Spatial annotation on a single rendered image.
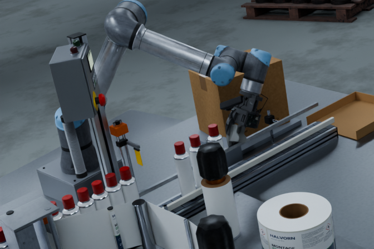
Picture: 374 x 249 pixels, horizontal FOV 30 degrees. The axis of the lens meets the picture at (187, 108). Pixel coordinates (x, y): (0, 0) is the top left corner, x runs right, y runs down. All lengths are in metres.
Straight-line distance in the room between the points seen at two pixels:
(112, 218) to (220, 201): 0.31
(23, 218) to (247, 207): 0.73
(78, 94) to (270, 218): 0.66
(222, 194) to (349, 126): 0.93
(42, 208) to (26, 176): 1.01
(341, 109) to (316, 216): 1.15
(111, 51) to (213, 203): 0.77
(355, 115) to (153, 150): 0.84
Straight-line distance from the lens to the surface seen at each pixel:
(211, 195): 2.02
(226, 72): 2.29
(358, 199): 2.33
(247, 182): 2.45
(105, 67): 2.56
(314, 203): 1.95
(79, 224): 2.06
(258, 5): 7.55
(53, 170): 2.67
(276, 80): 2.78
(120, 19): 2.37
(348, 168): 2.52
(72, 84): 2.05
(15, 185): 2.90
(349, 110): 2.96
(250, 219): 2.19
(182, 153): 2.28
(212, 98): 2.71
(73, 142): 2.17
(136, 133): 3.09
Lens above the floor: 2.02
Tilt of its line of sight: 22 degrees down
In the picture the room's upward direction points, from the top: 11 degrees counter-clockwise
